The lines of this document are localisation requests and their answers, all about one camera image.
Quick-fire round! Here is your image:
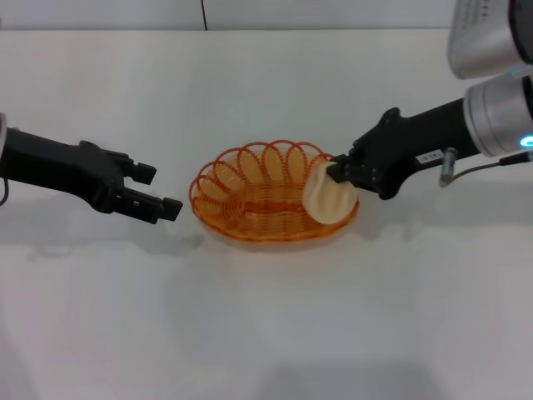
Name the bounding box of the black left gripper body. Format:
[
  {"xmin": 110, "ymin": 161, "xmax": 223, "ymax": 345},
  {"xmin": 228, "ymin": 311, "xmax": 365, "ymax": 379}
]
[{"xmin": 5, "ymin": 127, "xmax": 127, "ymax": 214}]

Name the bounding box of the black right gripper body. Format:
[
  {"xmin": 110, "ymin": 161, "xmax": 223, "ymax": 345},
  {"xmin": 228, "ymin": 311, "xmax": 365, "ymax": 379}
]
[{"xmin": 348, "ymin": 97, "xmax": 481, "ymax": 202}]

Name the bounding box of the beige toy bun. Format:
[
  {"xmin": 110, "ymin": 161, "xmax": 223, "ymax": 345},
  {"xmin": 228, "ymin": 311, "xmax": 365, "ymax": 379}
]
[{"xmin": 302, "ymin": 161, "xmax": 360, "ymax": 225}]

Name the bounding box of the orange woven plastic basket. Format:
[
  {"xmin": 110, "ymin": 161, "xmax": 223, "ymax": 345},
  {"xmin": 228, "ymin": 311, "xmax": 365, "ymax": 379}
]
[{"xmin": 188, "ymin": 140, "xmax": 361, "ymax": 245}]

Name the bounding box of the brown right arm cable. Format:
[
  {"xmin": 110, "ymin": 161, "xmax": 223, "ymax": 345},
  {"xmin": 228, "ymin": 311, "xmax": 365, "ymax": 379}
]
[{"xmin": 451, "ymin": 152, "xmax": 533, "ymax": 181}]

